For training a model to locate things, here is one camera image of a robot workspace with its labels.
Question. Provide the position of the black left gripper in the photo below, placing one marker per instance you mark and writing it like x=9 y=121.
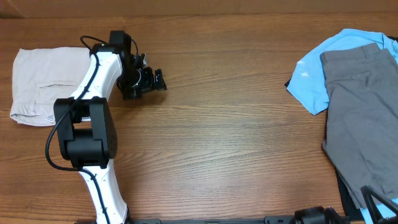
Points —
x=148 y=83

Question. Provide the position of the beige shorts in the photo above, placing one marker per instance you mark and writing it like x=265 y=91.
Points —
x=41 y=76

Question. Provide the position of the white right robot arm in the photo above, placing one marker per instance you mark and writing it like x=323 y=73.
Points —
x=320 y=215

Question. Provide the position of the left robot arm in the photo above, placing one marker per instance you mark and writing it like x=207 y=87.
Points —
x=84 y=126

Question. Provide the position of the light blue shirt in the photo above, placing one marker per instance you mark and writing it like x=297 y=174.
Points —
x=307 y=84

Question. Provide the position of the cardboard backdrop panel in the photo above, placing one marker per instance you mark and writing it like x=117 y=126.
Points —
x=115 y=8

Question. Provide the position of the grey garment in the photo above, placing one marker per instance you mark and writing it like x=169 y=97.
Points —
x=361 y=128

